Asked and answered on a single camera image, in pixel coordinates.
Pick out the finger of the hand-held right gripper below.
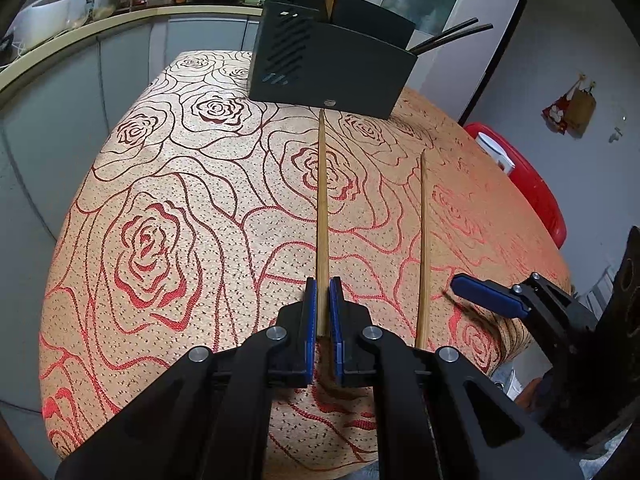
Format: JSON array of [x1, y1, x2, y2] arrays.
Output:
[[450, 271, 601, 361]]

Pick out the brown hanging bag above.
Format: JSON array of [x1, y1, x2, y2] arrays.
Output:
[[565, 80, 597, 137]]

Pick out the black utensil holder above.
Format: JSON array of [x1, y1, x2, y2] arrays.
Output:
[[248, 0, 419, 120]]

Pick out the black chopstick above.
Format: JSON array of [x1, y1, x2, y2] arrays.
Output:
[[415, 22, 494, 55], [407, 17, 479, 53]]

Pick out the black door frame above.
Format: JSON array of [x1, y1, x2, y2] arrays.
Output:
[[457, 0, 528, 126]]

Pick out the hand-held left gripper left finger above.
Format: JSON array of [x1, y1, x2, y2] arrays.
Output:
[[55, 276, 318, 480]]

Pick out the rose pattern tablecloth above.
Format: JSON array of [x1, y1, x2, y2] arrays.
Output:
[[39, 50, 573, 480]]

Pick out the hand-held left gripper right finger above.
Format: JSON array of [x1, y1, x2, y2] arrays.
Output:
[[327, 276, 583, 480]]

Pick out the white rice cooker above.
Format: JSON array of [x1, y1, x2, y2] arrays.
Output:
[[10, 0, 71, 51]]

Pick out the grey lower kitchen cabinets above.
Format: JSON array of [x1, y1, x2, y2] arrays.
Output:
[[0, 7, 261, 241]]

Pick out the red plastic chair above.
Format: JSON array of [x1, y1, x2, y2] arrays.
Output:
[[464, 122, 567, 248]]

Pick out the white electric kettle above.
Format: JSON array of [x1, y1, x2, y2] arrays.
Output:
[[475, 132, 516, 176]]

